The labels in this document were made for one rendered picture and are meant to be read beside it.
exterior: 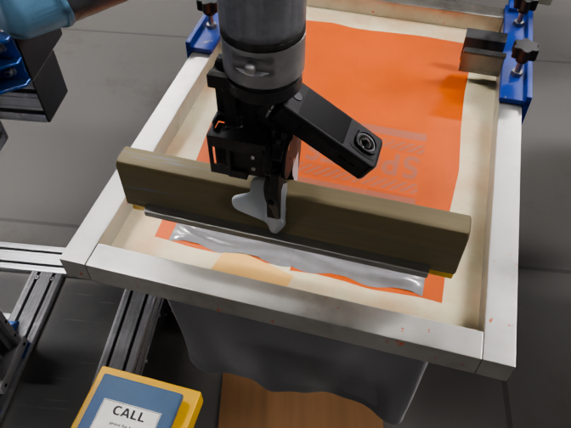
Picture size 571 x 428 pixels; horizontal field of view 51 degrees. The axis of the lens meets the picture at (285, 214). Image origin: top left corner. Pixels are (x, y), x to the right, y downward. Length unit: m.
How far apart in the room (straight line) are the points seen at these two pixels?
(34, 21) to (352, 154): 0.29
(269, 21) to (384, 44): 0.74
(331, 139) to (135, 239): 0.40
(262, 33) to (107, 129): 2.08
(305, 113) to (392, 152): 0.43
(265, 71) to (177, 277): 0.35
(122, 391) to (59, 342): 0.98
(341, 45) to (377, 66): 0.09
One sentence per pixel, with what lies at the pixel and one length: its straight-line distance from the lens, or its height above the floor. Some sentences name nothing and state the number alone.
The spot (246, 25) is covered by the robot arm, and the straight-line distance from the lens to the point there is 0.50.
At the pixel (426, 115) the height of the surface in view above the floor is 0.96.
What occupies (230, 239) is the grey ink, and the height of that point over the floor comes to 0.96.
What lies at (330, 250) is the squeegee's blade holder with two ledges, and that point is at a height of 1.07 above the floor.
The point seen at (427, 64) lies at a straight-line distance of 1.18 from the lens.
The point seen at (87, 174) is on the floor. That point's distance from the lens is 2.39.
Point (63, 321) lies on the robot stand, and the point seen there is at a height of 0.21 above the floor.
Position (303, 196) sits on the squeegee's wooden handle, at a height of 1.14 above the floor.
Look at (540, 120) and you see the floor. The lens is 2.71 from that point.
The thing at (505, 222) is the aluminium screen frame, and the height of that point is 0.99.
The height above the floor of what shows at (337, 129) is 1.24.
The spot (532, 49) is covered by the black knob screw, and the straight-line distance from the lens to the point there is 1.08.
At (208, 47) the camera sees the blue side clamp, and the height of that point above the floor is 1.00.
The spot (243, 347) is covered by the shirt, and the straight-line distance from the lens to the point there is 1.07.
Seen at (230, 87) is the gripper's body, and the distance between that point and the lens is 0.55.
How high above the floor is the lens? 1.62
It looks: 50 degrees down
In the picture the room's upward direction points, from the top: straight up
